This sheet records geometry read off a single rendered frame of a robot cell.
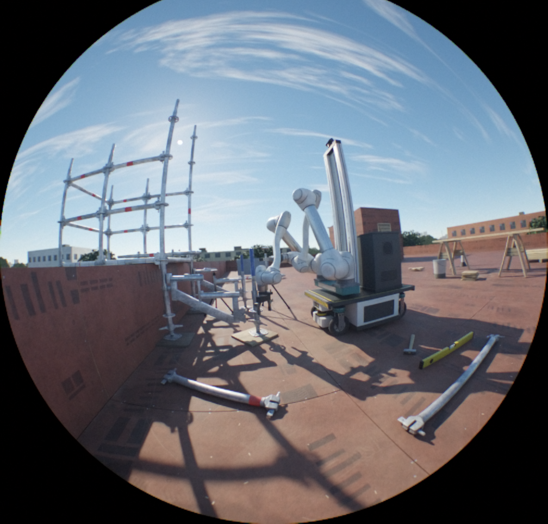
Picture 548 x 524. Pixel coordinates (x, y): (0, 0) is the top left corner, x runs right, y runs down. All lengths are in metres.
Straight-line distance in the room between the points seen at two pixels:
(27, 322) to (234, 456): 0.85
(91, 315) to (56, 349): 0.30
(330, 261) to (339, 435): 1.02
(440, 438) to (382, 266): 1.40
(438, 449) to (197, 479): 0.79
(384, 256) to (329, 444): 1.48
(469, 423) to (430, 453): 0.22
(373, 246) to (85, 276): 1.97
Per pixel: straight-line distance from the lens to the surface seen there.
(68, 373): 1.03
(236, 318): 1.74
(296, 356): 1.41
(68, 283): 1.03
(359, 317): 1.63
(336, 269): 1.32
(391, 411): 0.98
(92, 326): 1.15
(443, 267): 4.40
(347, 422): 0.92
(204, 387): 1.11
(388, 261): 1.83
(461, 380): 1.14
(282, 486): 0.75
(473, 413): 1.05
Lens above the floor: 0.69
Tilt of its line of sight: 2 degrees up
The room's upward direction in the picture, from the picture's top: 4 degrees counter-clockwise
